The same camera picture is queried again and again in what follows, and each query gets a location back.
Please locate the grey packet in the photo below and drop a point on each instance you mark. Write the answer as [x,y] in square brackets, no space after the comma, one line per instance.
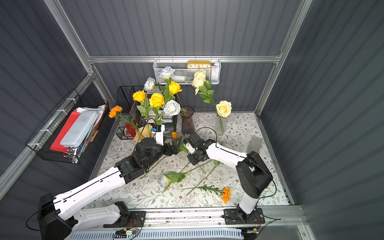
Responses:
[255,144]

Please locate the purple ribbed glass vase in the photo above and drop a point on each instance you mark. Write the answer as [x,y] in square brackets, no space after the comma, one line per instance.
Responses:
[188,126]

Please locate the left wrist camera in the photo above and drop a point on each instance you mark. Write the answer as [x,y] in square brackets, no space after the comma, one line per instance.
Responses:
[158,131]

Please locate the black wire side basket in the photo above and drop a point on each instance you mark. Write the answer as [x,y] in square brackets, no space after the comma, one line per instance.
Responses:
[43,138]

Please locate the orange rose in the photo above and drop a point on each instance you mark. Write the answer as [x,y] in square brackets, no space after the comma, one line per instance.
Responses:
[174,88]
[144,105]
[157,101]

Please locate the red leather wallet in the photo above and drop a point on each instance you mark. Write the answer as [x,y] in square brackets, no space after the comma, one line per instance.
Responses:
[130,131]

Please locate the cream rose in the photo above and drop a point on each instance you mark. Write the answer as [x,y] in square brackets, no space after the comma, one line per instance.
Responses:
[200,74]
[203,87]
[224,108]

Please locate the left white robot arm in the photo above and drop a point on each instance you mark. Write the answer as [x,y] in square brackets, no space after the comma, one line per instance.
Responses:
[60,215]

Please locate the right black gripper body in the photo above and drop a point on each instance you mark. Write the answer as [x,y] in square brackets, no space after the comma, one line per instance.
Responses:
[189,142]

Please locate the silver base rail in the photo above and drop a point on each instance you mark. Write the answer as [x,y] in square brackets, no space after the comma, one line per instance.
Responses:
[210,223]

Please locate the black wire desk organizer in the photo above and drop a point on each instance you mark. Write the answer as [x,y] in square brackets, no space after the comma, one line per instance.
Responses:
[125,100]

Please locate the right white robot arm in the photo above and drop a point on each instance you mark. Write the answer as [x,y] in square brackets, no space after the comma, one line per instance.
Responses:
[253,174]

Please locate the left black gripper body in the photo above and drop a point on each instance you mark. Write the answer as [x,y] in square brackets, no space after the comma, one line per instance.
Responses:
[174,146]

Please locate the red folder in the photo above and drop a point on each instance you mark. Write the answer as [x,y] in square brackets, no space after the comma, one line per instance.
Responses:
[56,146]

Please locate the light blue flat case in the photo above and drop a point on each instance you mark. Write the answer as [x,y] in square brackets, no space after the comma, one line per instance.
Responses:
[79,130]

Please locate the pale blue rose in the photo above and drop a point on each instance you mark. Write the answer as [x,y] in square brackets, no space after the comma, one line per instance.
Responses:
[172,108]

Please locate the clear glass vase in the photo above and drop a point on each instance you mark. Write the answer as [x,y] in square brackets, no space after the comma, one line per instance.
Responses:
[220,125]

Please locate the yellow wavy glass vase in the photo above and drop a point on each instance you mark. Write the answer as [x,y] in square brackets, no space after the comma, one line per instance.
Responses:
[144,132]

